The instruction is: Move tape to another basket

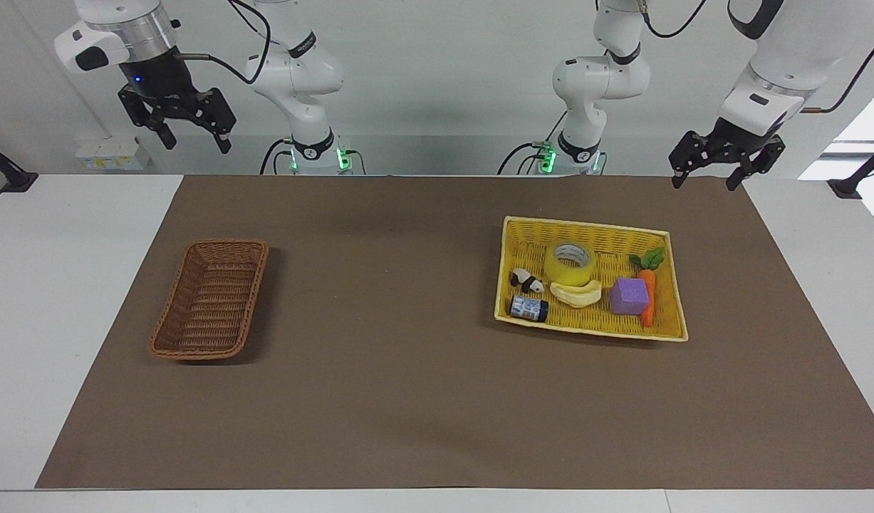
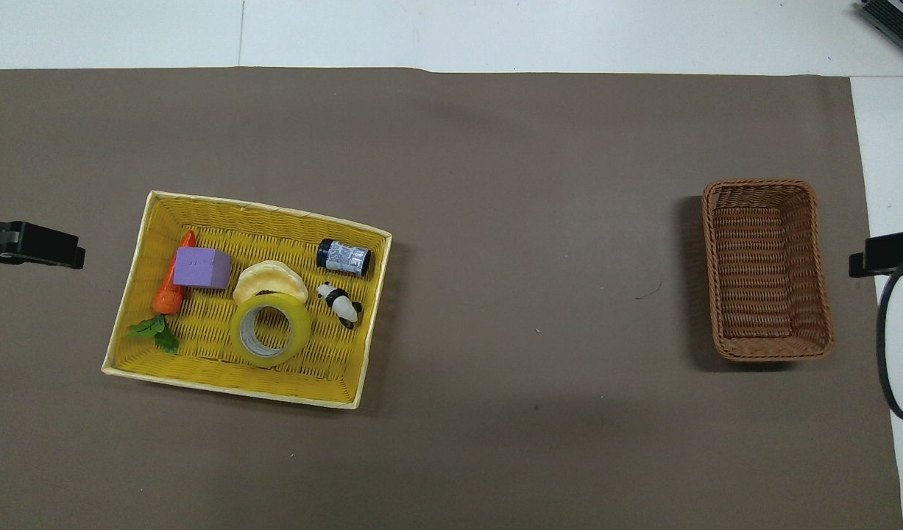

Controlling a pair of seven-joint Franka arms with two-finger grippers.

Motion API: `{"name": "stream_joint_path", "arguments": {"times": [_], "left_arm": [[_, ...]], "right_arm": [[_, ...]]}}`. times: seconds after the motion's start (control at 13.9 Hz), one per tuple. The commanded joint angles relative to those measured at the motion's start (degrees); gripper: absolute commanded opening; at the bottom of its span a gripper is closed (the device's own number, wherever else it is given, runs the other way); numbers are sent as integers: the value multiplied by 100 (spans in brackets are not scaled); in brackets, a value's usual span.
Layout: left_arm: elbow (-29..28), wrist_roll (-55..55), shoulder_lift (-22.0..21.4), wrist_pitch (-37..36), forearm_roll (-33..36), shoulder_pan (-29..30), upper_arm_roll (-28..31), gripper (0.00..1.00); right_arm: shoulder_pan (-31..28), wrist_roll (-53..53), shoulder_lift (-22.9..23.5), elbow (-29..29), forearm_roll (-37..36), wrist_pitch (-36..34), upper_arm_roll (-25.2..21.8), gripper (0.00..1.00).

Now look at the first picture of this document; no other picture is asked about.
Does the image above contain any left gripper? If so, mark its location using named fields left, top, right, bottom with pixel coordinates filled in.
left=668, top=115, right=787, bottom=192

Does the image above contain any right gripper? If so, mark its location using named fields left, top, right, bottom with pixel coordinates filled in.
left=118, top=48, right=237, bottom=155

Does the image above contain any brown wicker basket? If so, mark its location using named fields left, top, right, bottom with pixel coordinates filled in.
left=149, top=238, right=271, bottom=362

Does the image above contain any yellow tape roll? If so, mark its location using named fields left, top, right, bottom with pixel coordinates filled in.
left=543, top=242, right=599, bottom=286

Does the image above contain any yellow plastic basket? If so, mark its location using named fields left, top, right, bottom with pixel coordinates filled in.
left=494, top=215, right=690, bottom=343

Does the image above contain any black stand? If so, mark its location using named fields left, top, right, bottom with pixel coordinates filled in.
left=827, top=140, right=874, bottom=200
left=0, top=135, right=39, bottom=194

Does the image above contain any toy carrot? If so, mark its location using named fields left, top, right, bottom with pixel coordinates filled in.
left=628, top=246, right=666, bottom=328

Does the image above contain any purple foam cube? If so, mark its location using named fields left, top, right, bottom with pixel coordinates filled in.
left=609, top=276, right=656, bottom=317

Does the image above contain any toy banana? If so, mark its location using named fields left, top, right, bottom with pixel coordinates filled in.
left=548, top=279, right=603, bottom=309

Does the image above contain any panda toy figure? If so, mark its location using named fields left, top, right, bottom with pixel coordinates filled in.
left=509, top=267, right=545, bottom=295

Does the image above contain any small blue-labelled bottle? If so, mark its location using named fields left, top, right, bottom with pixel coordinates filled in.
left=509, top=295, right=550, bottom=323

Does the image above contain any black cable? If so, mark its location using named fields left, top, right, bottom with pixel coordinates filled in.
left=800, top=25, right=874, bottom=115
left=497, top=141, right=551, bottom=176
left=173, top=0, right=272, bottom=86
left=640, top=0, right=709, bottom=39
left=259, top=138, right=296, bottom=176

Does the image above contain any white wall socket box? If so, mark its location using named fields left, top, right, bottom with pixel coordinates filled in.
left=75, top=137, right=152, bottom=171

